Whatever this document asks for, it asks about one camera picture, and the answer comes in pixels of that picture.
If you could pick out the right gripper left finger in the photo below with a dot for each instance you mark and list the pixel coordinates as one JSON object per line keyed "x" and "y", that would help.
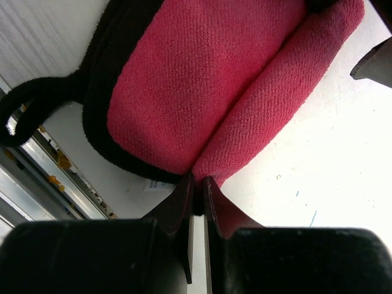
{"x": 175, "y": 218}

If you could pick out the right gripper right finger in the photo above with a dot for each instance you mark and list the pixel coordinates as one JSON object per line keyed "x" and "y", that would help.
{"x": 222, "y": 219}

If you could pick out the aluminium mounting rail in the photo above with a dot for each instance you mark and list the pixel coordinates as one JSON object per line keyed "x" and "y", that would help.
{"x": 40, "y": 183}

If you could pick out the grey and pink towel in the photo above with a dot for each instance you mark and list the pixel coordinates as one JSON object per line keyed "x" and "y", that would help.
{"x": 201, "y": 87}

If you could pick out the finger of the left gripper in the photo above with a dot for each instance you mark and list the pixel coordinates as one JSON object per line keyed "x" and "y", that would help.
{"x": 375, "y": 65}

